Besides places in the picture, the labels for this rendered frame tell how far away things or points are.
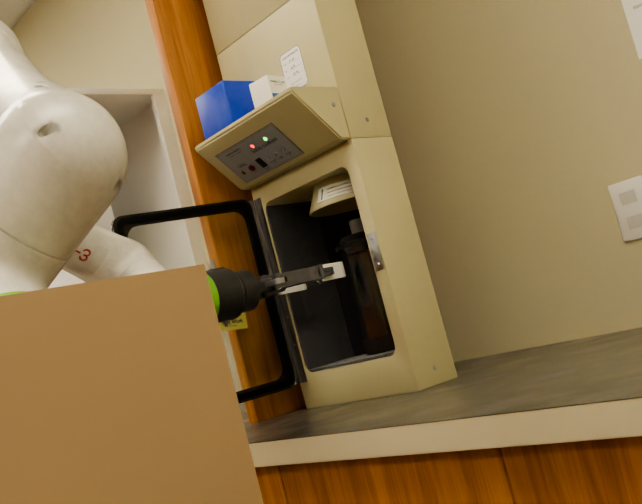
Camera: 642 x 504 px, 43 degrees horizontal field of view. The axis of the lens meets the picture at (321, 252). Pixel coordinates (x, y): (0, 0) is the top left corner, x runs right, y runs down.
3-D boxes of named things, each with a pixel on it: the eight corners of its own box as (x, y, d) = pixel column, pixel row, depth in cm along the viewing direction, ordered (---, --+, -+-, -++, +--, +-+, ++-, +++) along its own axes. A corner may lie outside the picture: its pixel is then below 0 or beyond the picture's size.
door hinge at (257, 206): (299, 383, 170) (253, 200, 173) (307, 381, 168) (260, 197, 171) (294, 384, 169) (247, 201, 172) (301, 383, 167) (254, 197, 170)
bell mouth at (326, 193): (353, 212, 179) (347, 188, 179) (412, 188, 166) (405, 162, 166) (292, 220, 167) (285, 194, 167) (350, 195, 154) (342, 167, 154)
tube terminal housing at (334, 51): (387, 380, 186) (302, 59, 193) (502, 360, 162) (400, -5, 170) (305, 409, 169) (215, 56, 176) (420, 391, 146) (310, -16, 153)
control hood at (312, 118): (249, 190, 174) (238, 145, 175) (352, 138, 150) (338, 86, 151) (204, 194, 166) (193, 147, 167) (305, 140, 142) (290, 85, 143)
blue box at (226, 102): (244, 139, 172) (234, 99, 173) (273, 122, 164) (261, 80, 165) (204, 141, 165) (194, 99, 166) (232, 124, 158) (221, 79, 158)
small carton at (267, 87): (274, 115, 159) (266, 86, 160) (292, 106, 156) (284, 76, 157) (256, 114, 156) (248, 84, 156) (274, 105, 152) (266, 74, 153)
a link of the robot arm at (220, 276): (197, 333, 144) (225, 324, 138) (182, 269, 146) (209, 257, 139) (225, 327, 148) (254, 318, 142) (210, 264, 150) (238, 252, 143)
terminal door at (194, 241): (297, 386, 168) (249, 198, 171) (160, 428, 150) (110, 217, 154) (295, 386, 168) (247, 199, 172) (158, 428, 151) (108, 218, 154)
